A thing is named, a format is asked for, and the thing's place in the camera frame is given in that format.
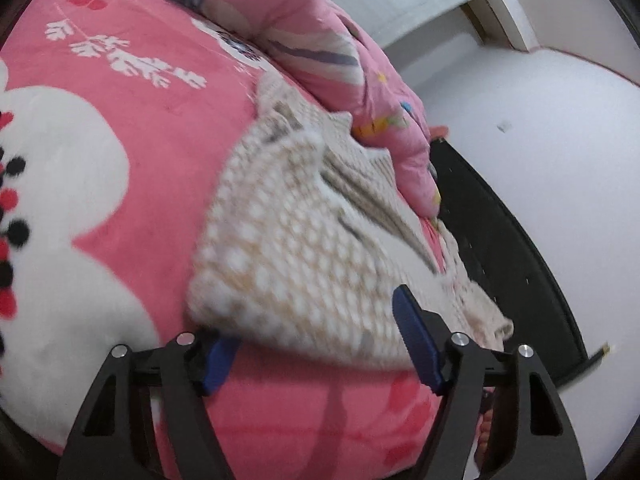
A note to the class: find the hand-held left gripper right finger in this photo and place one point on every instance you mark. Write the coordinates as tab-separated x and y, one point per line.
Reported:
417	340

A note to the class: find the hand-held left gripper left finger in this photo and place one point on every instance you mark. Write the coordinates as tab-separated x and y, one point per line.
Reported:
220	362

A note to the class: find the beige white checked knit sweater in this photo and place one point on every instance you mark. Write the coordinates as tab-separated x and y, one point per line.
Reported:
290	260

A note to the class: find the pink floral fleece blanket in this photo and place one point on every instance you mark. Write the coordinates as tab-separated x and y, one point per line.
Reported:
150	125

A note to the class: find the pink and blue quilt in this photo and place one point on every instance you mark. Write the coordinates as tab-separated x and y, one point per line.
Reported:
310	25

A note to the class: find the black bed frame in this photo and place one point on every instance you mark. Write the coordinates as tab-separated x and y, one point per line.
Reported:
500	240

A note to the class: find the white door frame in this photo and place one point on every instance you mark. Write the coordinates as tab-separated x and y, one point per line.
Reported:
505	5

